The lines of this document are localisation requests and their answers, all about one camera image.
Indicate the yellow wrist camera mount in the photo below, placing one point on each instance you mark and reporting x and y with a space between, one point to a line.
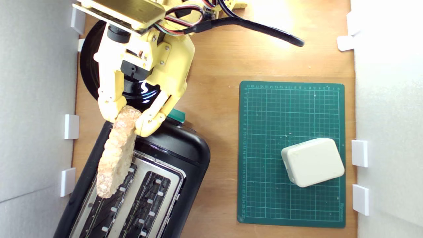
132 13

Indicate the green cutting mat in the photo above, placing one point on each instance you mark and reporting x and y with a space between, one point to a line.
264 165

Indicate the white block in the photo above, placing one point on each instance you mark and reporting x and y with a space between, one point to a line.
312 162

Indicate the small white wall clip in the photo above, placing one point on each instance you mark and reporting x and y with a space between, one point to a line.
345 43
81 44

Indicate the brown bread slice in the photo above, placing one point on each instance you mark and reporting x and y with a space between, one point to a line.
117 155

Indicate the black plate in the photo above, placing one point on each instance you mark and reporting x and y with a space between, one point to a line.
86 71

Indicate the black two-slot toaster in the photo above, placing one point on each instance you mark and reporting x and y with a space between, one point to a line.
178 148

